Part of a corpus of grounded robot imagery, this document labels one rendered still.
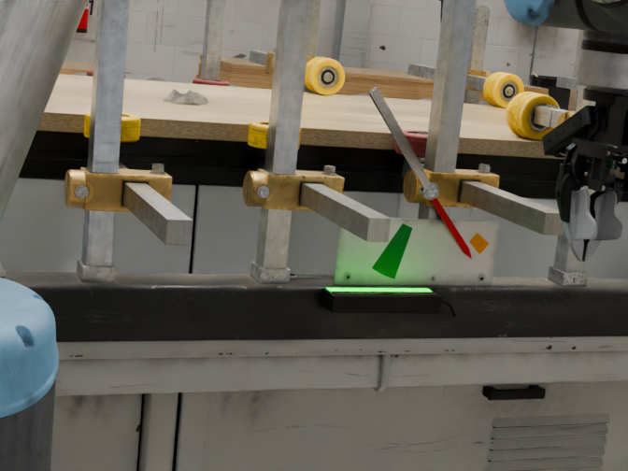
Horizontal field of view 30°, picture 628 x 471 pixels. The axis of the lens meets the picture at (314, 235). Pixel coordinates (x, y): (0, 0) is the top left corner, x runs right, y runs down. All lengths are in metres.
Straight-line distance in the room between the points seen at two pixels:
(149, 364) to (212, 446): 0.36
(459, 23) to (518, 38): 8.29
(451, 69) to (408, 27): 7.82
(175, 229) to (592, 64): 0.52
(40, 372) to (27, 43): 0.28
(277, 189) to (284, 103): 0.12
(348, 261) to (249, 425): 0.44
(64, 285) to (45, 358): 0.76
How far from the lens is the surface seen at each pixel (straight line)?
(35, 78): 0.97
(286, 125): 1.63
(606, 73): 1.42
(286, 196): 1.64
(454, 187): 1.74
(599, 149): 1.42
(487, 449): 2.22
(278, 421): 2.03
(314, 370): 1.76
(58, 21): 0.98
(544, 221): 1.55
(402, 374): 1.82
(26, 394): 0.81
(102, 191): 1.57
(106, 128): 1.56
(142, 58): 8.86
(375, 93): 1.59
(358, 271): 1.70
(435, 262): 1.75
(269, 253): 1.65
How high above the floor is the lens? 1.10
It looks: 11 degrees down
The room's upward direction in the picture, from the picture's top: 6 degrees clockwise
